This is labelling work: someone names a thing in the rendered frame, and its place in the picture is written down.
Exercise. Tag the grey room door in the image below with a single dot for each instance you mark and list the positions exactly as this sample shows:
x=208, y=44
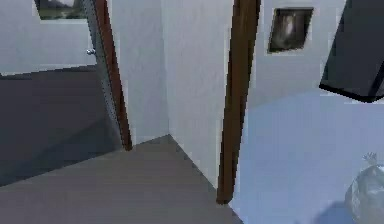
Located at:
x=100, y=63

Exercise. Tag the silver round door knob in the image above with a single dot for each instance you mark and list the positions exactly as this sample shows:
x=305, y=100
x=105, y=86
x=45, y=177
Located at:
x=90, y=52

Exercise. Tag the green landscape framed picture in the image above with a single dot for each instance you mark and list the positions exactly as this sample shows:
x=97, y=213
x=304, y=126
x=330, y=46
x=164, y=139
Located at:
x=60, y=8

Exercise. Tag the grey tied garbage bag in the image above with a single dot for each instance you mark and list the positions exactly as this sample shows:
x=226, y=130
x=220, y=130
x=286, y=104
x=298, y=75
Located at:
x=368, y=195

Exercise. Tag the dark framed wall picture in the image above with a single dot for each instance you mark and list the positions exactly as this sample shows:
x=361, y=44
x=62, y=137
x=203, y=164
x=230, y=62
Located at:
x=289, y=29

